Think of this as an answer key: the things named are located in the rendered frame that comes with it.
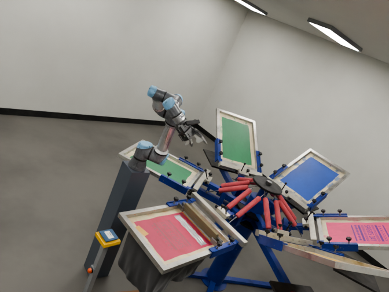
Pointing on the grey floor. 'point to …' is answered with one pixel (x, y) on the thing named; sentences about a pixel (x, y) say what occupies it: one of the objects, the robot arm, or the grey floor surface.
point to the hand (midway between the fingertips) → (199, 145)
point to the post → (98, 260)
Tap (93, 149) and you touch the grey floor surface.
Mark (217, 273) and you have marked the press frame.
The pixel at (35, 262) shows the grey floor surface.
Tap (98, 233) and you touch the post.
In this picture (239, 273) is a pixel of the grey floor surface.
